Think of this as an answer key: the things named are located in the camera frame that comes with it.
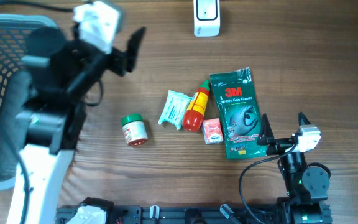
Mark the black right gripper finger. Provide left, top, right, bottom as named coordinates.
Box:
left=298, top=112, right=311, bottom=126
left=257, top=113, right=275, bottom=146

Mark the green 3M gloves packet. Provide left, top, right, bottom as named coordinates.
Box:
left=210, top=67, right=267, bottom=159

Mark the orange tissue packet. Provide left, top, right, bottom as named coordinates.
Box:
left=201, top=118, right=224, bottom=144

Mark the mint green tissue packet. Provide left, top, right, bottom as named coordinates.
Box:
left=158, top=90, right=191, bottom=130

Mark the red chili sauce bottle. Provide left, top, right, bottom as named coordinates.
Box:
left=182, top=80, right=210, bottom=132

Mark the green-lid spice jar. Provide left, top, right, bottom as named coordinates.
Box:
left=121, top=114, right=148, bottom=146

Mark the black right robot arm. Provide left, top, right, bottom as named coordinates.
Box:
left=257, top=112, right=333, bottom=224

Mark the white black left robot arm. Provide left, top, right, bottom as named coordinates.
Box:
left=0, top=26, right=146, bottom=223

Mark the white barcode scanner box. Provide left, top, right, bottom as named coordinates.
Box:
left=193, top=0, right=221, bottom=37

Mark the grey plastic mesh basket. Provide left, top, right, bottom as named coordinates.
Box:
left=0, top=14, right=57, bottom=190

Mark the black right camera cable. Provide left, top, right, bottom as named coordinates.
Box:
left=238, top=141, right=300, bottom=224

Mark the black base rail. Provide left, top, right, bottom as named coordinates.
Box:
left=56, top=197, right=334, bottom=224

